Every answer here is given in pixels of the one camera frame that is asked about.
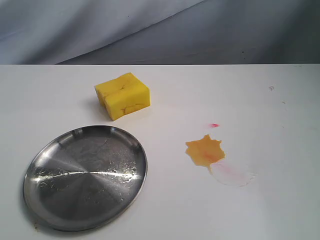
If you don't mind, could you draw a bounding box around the grey backdrop cloth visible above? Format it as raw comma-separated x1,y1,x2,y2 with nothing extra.
0,0,320,65

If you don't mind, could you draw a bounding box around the round steel plate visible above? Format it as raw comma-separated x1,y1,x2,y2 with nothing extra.
22,125,148,232

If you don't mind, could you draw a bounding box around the orange liquid spill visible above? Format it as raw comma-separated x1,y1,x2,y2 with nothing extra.
185,133,258,188

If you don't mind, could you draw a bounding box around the yellow sponge block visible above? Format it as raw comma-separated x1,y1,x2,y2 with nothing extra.
94,72,151,121

